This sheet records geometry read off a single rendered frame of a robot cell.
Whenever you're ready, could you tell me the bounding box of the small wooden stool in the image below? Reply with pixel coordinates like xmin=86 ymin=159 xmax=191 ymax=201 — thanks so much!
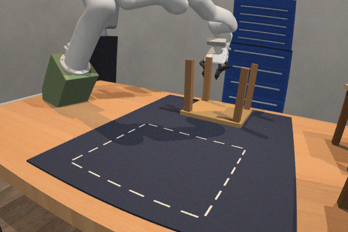
xmin=180 ymin=57 xmax=258 ymax=128

